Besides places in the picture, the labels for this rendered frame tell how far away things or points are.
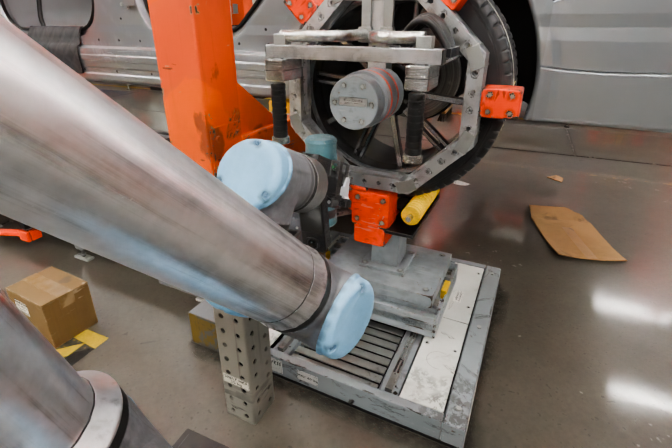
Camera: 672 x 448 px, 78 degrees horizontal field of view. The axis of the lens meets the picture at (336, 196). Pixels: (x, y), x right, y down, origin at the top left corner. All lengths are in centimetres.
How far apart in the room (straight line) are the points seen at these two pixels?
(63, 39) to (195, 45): 151
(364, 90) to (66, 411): 80
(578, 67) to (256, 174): 111
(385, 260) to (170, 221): 126
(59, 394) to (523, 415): 121
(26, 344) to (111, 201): 22
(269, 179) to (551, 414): 117
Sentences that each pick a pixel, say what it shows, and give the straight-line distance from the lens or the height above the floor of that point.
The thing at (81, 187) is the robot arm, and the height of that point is 95.
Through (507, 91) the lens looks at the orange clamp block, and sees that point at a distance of 107.
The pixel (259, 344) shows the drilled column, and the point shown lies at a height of 25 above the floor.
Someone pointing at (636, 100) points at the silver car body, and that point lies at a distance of 145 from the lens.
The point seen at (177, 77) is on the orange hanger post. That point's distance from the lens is 131.
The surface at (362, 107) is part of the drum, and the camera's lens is 101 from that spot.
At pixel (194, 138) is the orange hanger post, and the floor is 71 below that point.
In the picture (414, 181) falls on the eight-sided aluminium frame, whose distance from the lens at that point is 117.
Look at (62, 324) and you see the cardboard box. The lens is 176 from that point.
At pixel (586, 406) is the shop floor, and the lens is 153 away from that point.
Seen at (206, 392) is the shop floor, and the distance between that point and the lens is 144.
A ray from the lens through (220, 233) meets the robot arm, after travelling 30.
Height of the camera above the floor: 103
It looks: 23 degrees down
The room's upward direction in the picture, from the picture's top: straight up
